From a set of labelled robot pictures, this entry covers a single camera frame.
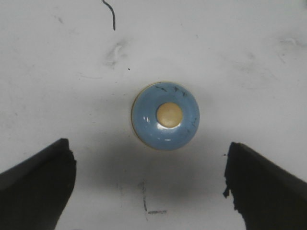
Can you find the blue service bell cream base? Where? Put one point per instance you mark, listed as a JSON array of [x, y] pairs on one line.
[[165, 116]]

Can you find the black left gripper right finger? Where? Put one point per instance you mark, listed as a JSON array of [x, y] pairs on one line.
[[266, 196]]

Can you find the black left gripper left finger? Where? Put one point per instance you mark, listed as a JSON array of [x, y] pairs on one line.
[[34, 193]]

